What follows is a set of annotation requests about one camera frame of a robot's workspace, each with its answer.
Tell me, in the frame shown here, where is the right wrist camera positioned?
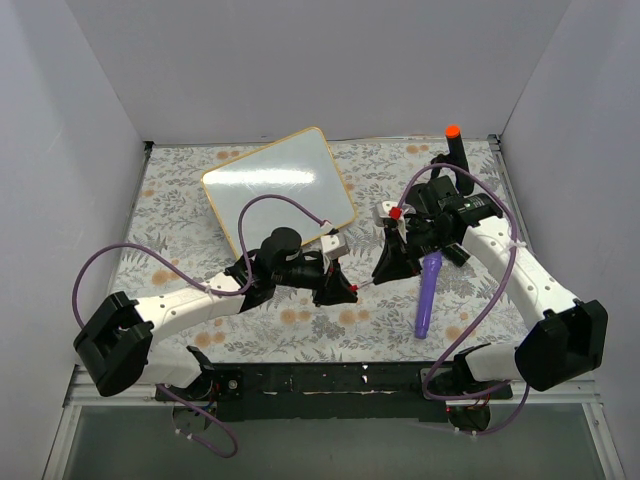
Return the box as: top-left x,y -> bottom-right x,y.
372,200 -> 407,242

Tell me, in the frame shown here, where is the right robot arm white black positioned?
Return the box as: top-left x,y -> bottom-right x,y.
372,177 -> 608,399

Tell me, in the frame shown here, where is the yellow framed whiteboard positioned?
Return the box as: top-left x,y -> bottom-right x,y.
201,127 -> 357,257

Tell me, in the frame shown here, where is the black microphone stand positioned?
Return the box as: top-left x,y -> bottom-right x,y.
398,154 -> 450,206

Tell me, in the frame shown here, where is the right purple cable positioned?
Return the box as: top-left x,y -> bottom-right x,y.
399,162 -> 532,435

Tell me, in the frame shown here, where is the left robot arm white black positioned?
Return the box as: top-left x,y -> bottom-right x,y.
73,227 -> 357,400

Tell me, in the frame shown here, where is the purple toy microphone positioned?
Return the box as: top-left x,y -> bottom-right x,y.
414,252 -> 443,340

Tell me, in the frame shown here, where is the aluminium frame rail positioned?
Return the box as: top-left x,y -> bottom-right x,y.
63,364 -> 166,406

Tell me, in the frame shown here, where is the floral table mat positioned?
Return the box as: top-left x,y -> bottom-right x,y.
113,139 -> 527,363

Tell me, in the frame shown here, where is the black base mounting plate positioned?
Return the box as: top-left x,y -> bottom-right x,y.
154,362 -> 516,424

